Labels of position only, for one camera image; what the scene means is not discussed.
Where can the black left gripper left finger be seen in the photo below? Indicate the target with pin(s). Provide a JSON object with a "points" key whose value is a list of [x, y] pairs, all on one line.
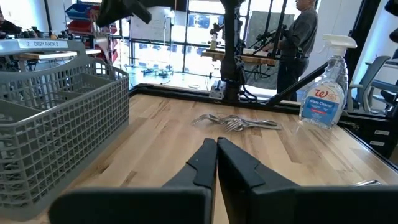
{"points": [[186, 205]]}

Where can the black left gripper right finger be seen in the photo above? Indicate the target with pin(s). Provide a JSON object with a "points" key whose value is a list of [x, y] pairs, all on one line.
{"points": [[264, 202]]}

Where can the silver metal fork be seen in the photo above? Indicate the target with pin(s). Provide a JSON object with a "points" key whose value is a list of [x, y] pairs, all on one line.
{"points": [[267, 126], [231, 117], [205, 118], [236, 125]]}

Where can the silver metal spoon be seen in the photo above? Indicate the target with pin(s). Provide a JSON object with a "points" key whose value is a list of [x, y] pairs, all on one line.
{"points": [[367, 183]]}

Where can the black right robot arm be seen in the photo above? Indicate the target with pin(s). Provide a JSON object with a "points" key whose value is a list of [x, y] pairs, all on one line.
{"points": [[231, 46]]}

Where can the grey plastic silverware basket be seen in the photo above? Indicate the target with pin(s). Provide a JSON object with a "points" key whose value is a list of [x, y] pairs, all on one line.
{"points": [[62, 130]]}

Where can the red and blue storage bins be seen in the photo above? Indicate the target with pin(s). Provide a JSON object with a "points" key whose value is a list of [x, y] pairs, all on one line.
{"points": [[81, 18]]}

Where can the white whiteboard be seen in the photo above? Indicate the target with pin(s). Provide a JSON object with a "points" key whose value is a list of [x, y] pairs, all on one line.
{"points": [[152, 25]]}

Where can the wooden background table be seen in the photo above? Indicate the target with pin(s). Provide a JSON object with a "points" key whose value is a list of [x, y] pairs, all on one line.
{"points": [[236, 57], [46, 55]]}

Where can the person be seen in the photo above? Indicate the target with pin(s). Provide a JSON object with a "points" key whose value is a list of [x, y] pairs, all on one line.
{"points": [[298, 40], [7, 28]]}

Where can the glass cleaner spray bottle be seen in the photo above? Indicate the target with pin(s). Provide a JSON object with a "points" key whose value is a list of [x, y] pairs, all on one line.
{"points": [[323, 105]]}

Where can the grey fabric panel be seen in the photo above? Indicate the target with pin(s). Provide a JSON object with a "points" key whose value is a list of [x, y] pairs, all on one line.
{"points": [[261, 28]]}

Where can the grey office chair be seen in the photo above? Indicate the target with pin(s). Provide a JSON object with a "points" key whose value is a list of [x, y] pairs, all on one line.
{"points": [[370, 81]]}

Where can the small grey bracket plate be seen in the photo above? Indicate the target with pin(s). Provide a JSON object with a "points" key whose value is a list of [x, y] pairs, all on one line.
{"points": [[217, 90]]}

